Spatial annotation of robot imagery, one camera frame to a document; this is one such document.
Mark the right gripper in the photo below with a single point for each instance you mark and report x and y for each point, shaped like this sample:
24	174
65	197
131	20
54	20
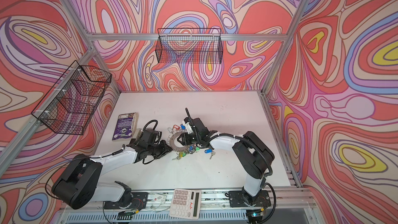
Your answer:
185	139

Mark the blue tag key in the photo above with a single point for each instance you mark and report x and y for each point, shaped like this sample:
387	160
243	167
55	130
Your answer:
210	152

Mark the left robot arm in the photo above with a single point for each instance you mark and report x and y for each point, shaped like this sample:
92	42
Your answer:
79	184

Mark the back wire basket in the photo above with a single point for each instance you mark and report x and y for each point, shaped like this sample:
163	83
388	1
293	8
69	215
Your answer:
189	46

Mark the wire basket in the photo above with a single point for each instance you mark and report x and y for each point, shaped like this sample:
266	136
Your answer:
189	46
68	107

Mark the white pink calculator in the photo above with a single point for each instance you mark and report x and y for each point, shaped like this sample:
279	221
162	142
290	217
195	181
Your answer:
186	204

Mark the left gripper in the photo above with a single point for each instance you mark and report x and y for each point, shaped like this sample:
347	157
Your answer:
165	149

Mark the small white label card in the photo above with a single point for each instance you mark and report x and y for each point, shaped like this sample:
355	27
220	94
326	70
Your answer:
160	198

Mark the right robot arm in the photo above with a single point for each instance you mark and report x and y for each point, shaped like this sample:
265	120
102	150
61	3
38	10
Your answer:
255	157

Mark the round keyring disc with keys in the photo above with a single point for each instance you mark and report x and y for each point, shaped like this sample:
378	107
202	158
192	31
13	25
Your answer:
175	139

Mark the left wire basket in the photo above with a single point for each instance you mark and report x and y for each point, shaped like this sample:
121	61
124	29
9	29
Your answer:
68	107

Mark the purple book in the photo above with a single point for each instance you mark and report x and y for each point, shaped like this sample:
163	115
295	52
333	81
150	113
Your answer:
125	126

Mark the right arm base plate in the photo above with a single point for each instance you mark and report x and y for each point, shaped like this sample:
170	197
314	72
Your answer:
240	198

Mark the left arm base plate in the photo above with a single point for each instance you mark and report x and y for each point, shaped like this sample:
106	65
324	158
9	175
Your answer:
136	200

